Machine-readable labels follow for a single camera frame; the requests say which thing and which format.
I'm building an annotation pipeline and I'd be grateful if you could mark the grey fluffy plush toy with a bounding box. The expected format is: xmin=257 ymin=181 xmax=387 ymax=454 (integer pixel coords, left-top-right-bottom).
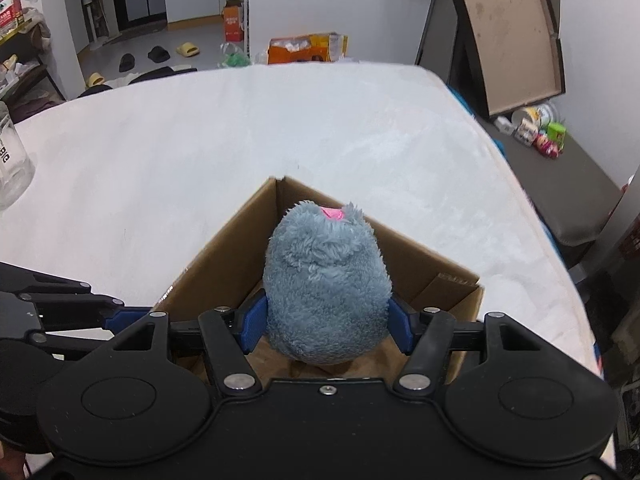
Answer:
xmin=262 ymin=200 xmax=393 ymax=365

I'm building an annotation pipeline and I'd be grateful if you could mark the clear glass jar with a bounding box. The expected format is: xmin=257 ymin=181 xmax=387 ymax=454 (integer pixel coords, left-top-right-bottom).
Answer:
xmin=0 ymin=102 xmax=35 ymax=210

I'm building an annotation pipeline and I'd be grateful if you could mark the grey bench cushion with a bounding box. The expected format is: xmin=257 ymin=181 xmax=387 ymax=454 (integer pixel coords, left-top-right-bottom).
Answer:
xmin=478 ymin=118 xmax=623 ymax=247

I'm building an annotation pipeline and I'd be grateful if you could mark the green toy cup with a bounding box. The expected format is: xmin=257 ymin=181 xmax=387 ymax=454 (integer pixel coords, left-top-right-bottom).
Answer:
xmin=546 ymin=122 xmax=567 ymax=154

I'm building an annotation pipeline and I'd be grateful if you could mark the white round tin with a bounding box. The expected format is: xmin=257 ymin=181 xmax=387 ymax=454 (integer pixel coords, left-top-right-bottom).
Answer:
xmin=511 ymin=102 xmax=559 ymax=130

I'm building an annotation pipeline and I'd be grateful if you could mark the yellow slipper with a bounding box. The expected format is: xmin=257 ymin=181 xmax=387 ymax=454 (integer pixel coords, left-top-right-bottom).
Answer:
xmin=177 ymin=41 xmax=200 ymax=58

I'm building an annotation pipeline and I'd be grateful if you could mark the black slipper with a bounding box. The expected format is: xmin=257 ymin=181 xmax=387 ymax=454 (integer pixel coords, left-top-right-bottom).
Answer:
xmin=148 ymin=46 xmax=170 ymax=64

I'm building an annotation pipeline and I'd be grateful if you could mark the orange paper bag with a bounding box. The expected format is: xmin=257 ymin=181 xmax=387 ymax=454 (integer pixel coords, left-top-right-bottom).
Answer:
xmin=267 ymin=32 xmax=348 ymax=65

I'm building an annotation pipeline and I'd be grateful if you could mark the large brown framed board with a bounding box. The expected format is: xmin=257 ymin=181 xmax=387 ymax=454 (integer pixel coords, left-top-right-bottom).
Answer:
xmin=452 ymin=0 xmax=565 ymax=118

